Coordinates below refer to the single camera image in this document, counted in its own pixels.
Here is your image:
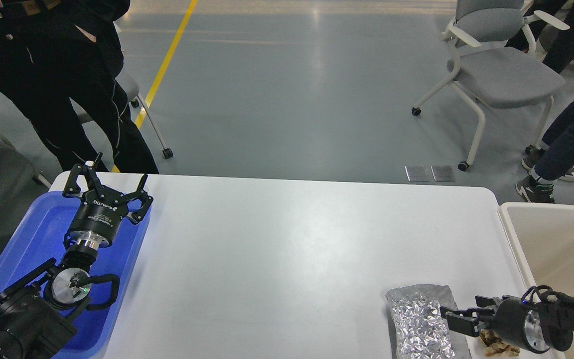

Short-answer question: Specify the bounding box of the metal floor plate right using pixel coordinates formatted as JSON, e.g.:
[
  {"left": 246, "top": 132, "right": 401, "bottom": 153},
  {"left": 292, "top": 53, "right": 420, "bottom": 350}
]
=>
[{"left": 430, "top": 165, "right": 456, "bottom": 182}]

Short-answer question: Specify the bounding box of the person in black left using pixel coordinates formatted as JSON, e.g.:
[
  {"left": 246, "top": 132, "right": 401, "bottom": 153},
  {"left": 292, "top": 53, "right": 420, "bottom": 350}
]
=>
[{"left": 0, "top": 0, "right": 159, "bottom": 174}]

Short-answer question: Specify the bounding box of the grey chair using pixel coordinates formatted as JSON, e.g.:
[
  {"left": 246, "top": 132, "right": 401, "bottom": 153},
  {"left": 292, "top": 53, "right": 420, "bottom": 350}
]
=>
[
  {"left": 412, "top": 0, "right": 569, "bottom": 172},
  {"left": 117, "top": 69, "right": 173, "bottom": 160}
]

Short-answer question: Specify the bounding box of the grey chair right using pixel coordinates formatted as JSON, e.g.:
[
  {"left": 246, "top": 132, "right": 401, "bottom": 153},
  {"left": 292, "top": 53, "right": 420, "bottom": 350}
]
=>
[{"left": 412, "top": 0, "right": 569, "bottom": 172}]

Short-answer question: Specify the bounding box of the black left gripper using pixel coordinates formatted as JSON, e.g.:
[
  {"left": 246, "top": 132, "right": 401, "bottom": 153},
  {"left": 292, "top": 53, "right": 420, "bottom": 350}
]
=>
[{"left": 62, "top": 153, "right": 153, "bottom": 248}]

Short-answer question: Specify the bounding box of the person at far right back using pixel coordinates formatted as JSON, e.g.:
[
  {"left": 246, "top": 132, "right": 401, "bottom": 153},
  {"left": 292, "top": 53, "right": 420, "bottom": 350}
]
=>
[{"left": 504, "top": 0, "right": 574, "bottom": 75}]

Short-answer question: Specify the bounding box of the crumpled brown paper ball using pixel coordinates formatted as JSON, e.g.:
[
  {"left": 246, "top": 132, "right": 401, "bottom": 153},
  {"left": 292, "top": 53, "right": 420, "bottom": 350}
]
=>
[{"left": 479, "top": 329, "right": 520, "bottom": 358}]

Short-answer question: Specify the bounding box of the grey chair left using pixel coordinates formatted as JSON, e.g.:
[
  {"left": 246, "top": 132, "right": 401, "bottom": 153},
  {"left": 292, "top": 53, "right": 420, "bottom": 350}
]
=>
[{"left": 117, "top": 69, "right": 173, "bottom": 160}]

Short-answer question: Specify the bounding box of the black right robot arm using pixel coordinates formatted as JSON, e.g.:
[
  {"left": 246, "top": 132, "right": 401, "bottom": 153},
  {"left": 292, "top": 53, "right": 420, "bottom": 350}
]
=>
[{"left": 440, "top": 285, "right": 574, "bottom": 353}]

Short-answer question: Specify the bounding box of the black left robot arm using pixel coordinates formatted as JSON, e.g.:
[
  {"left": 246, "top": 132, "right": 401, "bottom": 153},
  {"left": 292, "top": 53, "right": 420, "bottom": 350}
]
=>
[{"left": 0, "top": 156, "right": 153, "bottom": 359}]

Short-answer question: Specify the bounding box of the blue plastic tray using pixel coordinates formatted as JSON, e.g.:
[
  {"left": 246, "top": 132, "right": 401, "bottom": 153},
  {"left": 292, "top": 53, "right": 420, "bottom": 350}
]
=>
[{"left": 0, "top": 191, "right": 150, "bottom": 359}]

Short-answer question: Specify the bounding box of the white plastic bin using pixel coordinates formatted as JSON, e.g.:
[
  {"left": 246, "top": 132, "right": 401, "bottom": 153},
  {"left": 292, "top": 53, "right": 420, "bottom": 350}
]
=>
[{"left": 497, "top": 201, "right": 574, "bottom": 359}]

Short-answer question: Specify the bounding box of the metal floor plate left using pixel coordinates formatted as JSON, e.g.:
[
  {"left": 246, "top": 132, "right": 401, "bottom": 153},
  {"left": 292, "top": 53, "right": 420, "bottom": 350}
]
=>
[{"left": 405, "top": 165, "right": 430, "bottom": 182}]

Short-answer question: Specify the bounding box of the person in dark trousers right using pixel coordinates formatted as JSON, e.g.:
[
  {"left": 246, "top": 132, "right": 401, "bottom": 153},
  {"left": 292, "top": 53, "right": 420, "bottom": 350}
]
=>
[{"left": 516, "top": 100, "right": 574, "bottom": 203}]

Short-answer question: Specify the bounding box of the aluminium foil sheet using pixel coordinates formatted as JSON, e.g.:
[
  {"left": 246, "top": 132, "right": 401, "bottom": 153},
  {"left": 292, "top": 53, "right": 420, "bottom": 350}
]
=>
[{"left": 385, "top": 284, "right": 471, "bottom": 359}]

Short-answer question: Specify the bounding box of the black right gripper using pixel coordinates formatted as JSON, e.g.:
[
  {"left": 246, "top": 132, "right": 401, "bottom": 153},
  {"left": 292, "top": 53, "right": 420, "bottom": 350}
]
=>
[{"left": 439, "top": 295, "right": 549, "bottom": 353}]

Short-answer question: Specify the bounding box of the metal floor plate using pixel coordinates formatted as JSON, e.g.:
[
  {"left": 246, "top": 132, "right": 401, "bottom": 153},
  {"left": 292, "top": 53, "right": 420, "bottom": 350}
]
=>
[
  {"left": 405, "top": 165, "right": 430, "bottom": 182},
  {"left": 430, "top": 165, "right": 456, "bottom": 182}
]

